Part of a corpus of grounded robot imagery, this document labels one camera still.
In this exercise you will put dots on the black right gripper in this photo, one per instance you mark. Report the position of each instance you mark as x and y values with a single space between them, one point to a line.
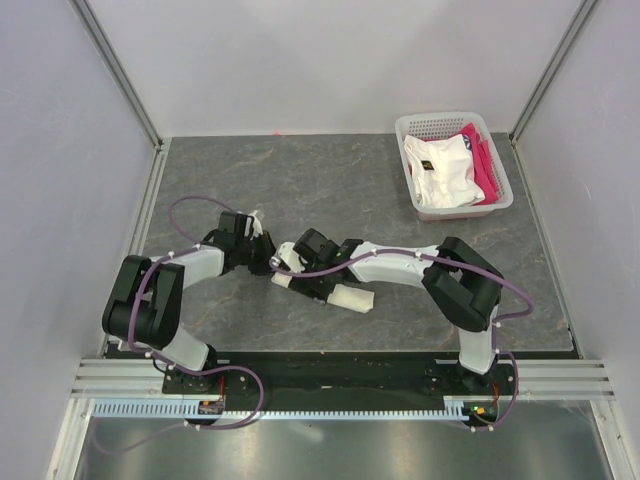
304 285

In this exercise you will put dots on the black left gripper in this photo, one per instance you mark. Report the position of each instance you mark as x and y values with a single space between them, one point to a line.
268 247

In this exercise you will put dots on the cream cloth napkin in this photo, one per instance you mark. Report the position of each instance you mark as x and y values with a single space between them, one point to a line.
346 297

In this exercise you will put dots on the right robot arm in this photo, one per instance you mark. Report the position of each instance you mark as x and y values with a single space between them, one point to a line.
461 282

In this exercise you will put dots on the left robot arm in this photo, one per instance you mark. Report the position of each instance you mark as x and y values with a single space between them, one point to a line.
145 303

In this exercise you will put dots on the white folded cloth in basket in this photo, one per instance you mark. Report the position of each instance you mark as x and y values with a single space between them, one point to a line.
442 172

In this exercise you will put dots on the pink cloth in basket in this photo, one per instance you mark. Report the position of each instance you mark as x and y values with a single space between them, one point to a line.
482 169

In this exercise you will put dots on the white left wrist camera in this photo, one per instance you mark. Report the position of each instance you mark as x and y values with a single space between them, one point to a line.
253 226

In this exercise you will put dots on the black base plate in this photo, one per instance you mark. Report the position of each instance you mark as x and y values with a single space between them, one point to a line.
356 379

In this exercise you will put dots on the light blue cable duct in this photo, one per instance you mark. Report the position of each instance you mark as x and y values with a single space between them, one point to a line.
191 408

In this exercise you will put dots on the left aluminium frame post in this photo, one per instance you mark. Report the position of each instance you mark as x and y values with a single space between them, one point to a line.
115 67

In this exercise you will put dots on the aluminium frame post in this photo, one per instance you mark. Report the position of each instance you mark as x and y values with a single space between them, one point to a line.
115 67
566 44

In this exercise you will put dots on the right aluminium frame post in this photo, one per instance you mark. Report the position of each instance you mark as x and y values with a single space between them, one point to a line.
566 44

